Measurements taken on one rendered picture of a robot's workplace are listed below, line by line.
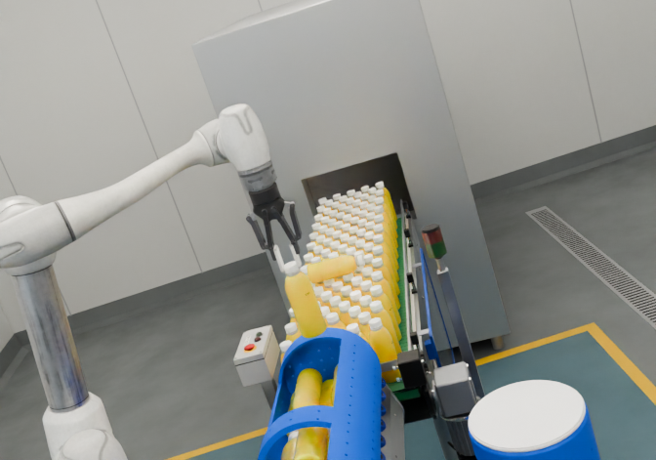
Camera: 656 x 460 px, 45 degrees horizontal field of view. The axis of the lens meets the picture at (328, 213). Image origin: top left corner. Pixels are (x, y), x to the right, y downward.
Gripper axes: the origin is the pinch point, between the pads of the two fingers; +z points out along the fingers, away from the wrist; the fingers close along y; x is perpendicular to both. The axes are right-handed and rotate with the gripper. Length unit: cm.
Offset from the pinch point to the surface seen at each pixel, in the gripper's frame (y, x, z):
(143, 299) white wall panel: -225, 399, 143
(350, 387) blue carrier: 9.0, -21.5, 29.2
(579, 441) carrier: 57, -36, 49
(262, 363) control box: -27, 29, 42
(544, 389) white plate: 54, -17, 45
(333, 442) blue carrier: 7, -46, 27
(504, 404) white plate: 43, -20, 45
